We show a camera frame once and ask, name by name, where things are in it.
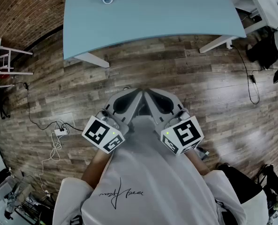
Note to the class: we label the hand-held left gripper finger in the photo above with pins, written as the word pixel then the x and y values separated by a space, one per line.
pixel 111 99
pixel 135 107

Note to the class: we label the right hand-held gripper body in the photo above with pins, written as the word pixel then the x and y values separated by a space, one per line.
pixel 182 135

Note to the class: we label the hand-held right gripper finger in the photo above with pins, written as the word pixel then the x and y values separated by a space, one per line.
pixel 150 105
pixel 170 97

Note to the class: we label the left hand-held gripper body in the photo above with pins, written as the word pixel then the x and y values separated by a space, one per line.
pixel 101 131

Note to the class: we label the person's left forearm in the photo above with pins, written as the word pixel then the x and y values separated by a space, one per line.
pixel 96 166

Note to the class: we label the person's right forearm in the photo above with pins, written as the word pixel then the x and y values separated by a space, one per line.
pixel 197 162

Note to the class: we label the white power strip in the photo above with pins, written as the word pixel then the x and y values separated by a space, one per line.
pixel 61 131

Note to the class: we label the white table leg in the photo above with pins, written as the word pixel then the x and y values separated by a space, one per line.
pixel 93 59
pixel 216 43

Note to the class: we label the person's white shirt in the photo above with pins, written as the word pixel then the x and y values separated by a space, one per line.
pixel 150 177

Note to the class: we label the black tripod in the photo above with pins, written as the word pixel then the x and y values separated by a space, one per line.
pixel 2 107

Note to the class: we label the black bag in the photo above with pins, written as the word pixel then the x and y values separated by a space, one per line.
pixel 261 50

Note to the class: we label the pile of equipment clutter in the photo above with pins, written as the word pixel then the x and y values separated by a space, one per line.
pixel 14 196

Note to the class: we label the white chair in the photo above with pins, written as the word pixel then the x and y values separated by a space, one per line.
pixel 6 57

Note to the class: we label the white side table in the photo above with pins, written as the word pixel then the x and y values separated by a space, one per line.
pixel 265 6

